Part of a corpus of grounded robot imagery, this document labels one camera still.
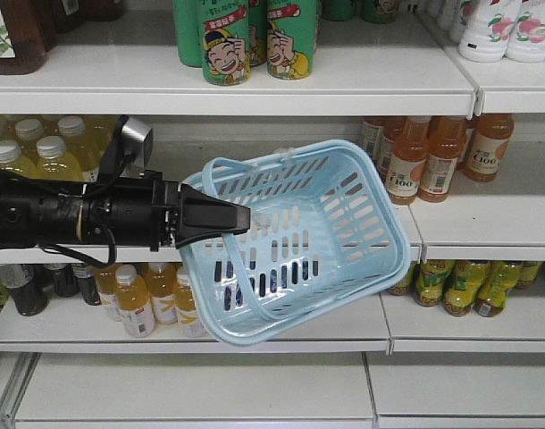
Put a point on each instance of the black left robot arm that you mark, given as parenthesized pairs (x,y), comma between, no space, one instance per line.
(147,212)

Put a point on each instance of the peach C100 drink bottle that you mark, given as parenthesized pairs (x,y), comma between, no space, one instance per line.
(492,134)
(445,146)
(409,153)

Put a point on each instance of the brown tea bottle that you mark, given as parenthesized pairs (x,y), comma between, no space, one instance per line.
(27,32)

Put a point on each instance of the white peach drink bottle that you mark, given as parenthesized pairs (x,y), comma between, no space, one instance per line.
(487,31)
(527,40)

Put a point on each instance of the white shelf board middle left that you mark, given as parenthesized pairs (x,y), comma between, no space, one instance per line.
(71,326)

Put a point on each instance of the orange juice bottle white cap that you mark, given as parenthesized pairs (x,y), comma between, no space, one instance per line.
(160,277)
(106,282)
(134,302)
(186,307)

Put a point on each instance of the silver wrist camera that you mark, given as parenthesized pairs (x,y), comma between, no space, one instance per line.
(134,139)

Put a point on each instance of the white shelf board middle right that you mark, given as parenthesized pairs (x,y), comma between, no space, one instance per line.
(520,328)

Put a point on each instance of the dark tea bottle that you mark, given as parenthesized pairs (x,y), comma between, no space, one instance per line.
(19,280)
(84,277)
(63,279)

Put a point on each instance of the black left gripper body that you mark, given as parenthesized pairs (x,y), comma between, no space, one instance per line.
(164,213)

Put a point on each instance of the green cartoon tea bottle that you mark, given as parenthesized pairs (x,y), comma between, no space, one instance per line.
(291,36)
(224,40)

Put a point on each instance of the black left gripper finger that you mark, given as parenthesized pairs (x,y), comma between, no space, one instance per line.
(201,217)

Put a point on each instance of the light blue plastic basket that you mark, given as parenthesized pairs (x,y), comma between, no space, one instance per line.
(323,233)

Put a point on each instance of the white shelf board upper right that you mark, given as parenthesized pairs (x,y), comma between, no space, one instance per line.
(503,219)

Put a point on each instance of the pale green drink bottle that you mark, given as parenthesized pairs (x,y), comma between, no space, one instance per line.
(12,159)
(55,162)

